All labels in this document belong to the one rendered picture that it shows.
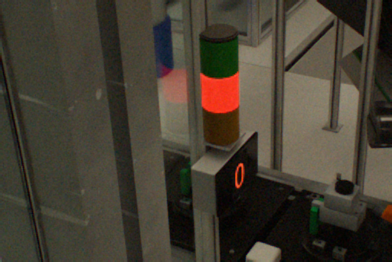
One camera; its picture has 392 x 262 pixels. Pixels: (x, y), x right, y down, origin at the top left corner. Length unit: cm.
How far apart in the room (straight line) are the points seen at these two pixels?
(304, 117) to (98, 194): 169
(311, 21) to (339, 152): 76
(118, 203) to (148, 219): 2
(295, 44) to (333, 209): 108
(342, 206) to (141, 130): 104
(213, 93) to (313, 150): 79
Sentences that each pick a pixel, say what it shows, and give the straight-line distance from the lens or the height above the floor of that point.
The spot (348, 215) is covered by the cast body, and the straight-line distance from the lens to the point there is 121.
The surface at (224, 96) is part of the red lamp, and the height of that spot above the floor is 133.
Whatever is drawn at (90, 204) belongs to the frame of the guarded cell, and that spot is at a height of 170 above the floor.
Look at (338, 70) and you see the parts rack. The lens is 172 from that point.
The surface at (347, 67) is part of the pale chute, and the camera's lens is 137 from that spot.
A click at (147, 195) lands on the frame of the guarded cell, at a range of 17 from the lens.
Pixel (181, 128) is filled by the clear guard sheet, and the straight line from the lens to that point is 96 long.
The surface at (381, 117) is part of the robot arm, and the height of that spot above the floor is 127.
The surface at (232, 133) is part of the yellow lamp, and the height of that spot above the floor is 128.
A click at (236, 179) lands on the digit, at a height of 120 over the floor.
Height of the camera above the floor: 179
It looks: 32 degrees down
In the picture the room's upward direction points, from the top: 3 degrees counter-clockwise
